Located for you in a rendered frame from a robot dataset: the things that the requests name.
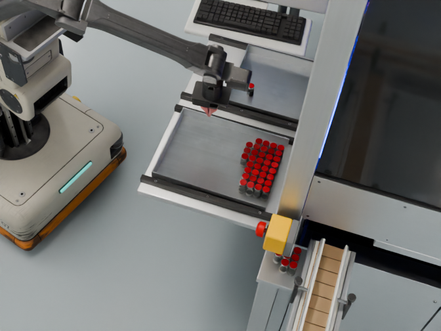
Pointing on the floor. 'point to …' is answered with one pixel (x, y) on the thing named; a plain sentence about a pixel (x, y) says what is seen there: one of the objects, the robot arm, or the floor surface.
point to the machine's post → (313, 125)
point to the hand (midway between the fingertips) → (209, 113)
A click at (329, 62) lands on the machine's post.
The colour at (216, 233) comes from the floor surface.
